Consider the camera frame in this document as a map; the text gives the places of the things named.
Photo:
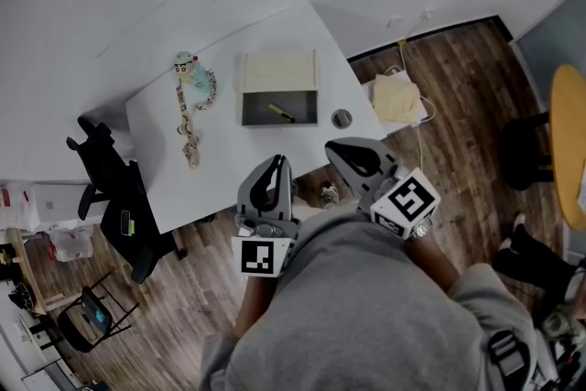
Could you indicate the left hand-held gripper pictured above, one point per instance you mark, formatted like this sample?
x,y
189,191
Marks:
x,y
261,254

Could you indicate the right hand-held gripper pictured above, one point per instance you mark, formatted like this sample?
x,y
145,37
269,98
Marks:
x,y
405,201

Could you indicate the wooden box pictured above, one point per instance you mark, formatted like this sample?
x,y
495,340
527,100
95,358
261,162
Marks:
x,y
261,107

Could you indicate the person's right forearm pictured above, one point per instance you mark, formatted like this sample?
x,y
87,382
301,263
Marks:
x,y
432,261

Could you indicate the person's left forearm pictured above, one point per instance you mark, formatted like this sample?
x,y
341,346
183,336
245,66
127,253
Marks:
x,y
254,304

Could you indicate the person's shoe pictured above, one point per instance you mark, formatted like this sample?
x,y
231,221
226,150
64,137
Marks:
x,y
328,194

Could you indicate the yellow and black utility knife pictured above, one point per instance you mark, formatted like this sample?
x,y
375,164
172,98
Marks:
x,y
281,113

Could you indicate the white flat board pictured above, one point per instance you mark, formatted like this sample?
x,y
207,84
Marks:
x,y
426,114

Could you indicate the silver wrist watch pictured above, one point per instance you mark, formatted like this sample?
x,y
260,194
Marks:
x,y
422,230

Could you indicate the pale wooden sliding lid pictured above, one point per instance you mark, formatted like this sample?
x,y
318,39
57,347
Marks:
x,y
279,73

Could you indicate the black phone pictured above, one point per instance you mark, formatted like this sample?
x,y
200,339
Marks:
x,y
126,223

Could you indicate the person's grey sweatshirt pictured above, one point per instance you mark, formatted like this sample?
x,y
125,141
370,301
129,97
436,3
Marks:
x,y
366,311

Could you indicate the black office chair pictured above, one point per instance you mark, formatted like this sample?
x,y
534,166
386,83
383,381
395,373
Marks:
x,y
119,192

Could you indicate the black stool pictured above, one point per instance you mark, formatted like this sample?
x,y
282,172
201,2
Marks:
x,y
522,151

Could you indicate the round wooden table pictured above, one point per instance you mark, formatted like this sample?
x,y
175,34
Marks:
x,y
567,142

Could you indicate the white cabinet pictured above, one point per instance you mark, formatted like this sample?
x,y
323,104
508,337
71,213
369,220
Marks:
x,y
59,203

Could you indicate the black folding chair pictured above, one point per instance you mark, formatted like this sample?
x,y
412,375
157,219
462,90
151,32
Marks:
x,y
91,316

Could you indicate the light wooden chair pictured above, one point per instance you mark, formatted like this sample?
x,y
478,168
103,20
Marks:
x,y
27,270

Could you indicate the red and white plastic bag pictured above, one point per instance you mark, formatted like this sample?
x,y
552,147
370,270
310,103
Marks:
x,y
14,203

